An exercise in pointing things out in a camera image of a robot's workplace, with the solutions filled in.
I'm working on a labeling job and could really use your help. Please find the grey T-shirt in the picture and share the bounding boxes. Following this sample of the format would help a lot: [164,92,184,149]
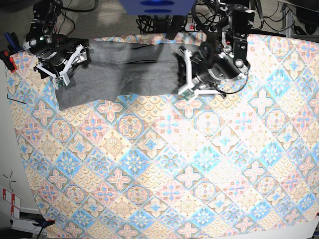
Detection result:
[55,40,182,111]

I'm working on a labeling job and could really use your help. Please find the blue clamp upper left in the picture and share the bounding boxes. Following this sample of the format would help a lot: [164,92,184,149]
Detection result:
[4,32,22,53]

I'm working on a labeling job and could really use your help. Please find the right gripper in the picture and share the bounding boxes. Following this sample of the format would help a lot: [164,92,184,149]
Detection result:
[33,44,91,89]

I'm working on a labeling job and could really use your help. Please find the patterned colourful tablecloth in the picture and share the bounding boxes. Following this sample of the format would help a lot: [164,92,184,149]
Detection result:
[6,35,319,239]

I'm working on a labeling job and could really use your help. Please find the red white label sheet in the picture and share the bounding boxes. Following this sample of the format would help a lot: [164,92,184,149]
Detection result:
[0,188,21,219]

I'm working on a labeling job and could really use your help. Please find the blue clamp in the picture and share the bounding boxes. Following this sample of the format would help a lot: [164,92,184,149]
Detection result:
[32,219,55,239]
[4,32,22,53]

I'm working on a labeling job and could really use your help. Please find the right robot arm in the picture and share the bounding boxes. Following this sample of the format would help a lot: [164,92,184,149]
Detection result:
[23,0,90,90]

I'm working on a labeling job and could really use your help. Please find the red black clamp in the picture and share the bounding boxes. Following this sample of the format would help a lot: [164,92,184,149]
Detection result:
[0,51,17,73]

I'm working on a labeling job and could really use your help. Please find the white power strip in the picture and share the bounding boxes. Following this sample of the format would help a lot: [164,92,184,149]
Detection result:
[184,23,217,33]

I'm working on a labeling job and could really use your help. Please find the blue clamp lower left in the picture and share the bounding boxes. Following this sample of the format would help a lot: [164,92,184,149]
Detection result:
[32,219,55,239]

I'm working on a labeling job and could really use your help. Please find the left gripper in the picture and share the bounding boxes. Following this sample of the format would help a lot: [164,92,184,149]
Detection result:
[174,47,226,100]

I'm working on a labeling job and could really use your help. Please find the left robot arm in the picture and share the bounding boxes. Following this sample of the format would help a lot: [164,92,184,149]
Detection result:
[177,0,257,101]

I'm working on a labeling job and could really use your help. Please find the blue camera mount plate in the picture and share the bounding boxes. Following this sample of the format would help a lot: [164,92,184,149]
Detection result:
[119,0,195,15]

